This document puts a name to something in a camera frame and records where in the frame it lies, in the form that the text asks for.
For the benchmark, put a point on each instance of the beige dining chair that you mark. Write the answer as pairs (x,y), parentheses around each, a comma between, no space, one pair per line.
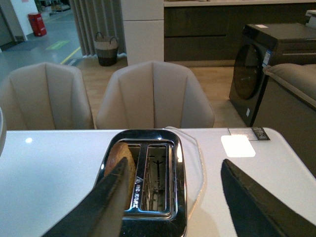
(45,96)
(154,94)

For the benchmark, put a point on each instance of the woven basket with handles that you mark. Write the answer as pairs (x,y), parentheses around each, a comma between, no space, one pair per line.
(106,49)

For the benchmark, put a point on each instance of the dark kitchen counter cabinet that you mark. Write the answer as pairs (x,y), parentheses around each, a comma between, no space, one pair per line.
(209,32)

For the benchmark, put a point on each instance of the black front-load washing machine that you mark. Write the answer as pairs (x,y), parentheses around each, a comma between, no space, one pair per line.
(266,45)

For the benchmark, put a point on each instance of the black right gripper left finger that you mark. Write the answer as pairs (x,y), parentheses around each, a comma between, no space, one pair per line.
(100,213)

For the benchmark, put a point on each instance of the white tall cabinet column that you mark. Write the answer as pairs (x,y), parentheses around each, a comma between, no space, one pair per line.
(143,24)

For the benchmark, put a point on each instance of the red fire extinguisher box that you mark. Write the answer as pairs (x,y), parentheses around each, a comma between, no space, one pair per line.
(37,24)

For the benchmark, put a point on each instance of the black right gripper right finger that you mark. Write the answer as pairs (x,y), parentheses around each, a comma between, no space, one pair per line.
(256,212)

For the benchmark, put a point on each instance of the white chrome two-slot toaster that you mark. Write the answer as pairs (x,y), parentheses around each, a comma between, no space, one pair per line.
(158,207)

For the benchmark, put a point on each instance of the beige right dining chair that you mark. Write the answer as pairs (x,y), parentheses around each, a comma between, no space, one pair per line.
(154,94)

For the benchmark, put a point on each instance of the beige pleated curtain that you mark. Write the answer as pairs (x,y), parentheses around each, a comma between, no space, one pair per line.
(93,16)

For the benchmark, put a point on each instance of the grey sofa with cushion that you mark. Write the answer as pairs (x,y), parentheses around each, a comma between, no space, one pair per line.
(288,106)

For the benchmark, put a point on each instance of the beige left dining chair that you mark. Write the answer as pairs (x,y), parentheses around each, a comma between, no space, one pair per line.
(45,96)

